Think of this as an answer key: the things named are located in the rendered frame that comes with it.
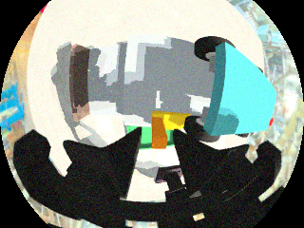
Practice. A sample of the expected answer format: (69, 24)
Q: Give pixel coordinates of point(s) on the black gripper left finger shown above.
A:
(117, 159)

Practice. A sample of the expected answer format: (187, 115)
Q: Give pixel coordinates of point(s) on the green tray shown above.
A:
(146, 146)
(146, 137)

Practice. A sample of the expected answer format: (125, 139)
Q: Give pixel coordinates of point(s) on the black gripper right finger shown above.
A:
(199, 162)

